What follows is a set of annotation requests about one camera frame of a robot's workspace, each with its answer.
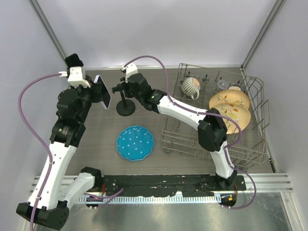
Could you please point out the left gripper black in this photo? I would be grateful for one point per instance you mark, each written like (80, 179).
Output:
(95, 90)

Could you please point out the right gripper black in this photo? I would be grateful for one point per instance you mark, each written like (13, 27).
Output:
(125, 87)

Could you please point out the lavender smartphone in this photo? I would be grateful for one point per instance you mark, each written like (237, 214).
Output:
(107, 96)

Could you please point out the black phone stand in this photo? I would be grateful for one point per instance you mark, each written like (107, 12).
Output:
(125, 107)

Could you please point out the black smartphone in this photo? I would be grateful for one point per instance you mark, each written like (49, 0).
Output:
(73, 60)

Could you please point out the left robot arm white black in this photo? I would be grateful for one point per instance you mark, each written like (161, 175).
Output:
(48, 205)

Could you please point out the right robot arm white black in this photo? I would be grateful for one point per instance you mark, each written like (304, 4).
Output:
(209, 124)

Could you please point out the blue dotted plate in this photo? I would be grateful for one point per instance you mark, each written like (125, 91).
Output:
(135, 143)

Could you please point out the striped ceramic mug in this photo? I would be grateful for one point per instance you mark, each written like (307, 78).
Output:
(191, 88)

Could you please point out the clear glass in rack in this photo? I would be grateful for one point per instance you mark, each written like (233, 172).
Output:
(222, 85)

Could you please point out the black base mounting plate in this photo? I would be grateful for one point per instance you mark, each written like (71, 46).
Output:
(190, 185)

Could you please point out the beige plate with leaves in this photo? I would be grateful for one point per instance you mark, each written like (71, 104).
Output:
(238, 113)

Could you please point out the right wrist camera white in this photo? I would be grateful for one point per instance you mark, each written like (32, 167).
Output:
(129, 70)

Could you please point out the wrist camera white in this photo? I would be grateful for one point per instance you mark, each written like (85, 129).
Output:
(129, 70)
(75, 77)

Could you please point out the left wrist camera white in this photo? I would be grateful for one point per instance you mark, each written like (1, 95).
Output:
(75, 77)

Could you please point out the metal wire dish rack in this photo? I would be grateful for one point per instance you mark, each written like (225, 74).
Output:
(246, 148)

